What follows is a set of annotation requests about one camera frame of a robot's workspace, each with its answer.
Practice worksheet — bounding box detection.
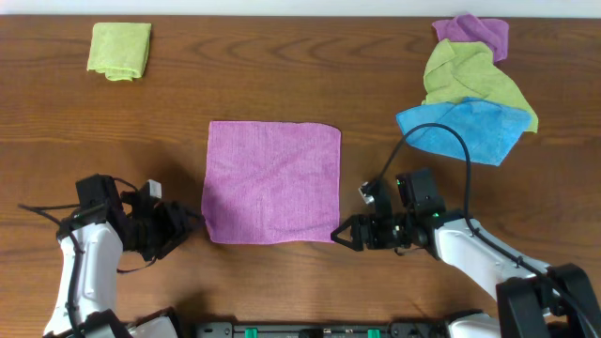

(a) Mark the pink microfiber cloth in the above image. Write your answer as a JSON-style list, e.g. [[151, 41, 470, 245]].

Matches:
[[201, 121, 342, 245]]

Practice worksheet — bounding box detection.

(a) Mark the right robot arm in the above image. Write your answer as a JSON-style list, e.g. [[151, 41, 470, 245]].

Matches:
[[331, 210, 600, 337]]

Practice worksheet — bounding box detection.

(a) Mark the blue microfiber cloth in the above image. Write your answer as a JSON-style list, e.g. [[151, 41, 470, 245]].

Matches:
[[396, 98, 532, 166]]

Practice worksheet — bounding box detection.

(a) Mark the green crumpled microfiber cloth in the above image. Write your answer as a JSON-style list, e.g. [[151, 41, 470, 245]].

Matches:
[[423, 38, 539, 132]]

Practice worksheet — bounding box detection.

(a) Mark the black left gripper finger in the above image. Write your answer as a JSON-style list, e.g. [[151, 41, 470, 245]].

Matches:
[[153, 221, 199, 260], [176, 202, 205, 222]]

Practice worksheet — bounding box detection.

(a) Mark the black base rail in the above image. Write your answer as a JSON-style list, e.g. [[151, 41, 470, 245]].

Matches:
[[190, 321, 451, 338]]

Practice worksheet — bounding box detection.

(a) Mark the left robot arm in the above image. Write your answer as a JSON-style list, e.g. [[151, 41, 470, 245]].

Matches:
[[43, 202, 205, 338]]

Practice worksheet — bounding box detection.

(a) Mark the purple crumpled microfiber cloth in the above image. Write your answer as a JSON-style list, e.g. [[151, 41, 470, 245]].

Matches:
[[432, 14, 510, 62]]

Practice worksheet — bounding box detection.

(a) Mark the folded green microfiber cloth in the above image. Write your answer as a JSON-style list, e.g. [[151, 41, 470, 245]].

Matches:
[[86, 23, 152, 81]]

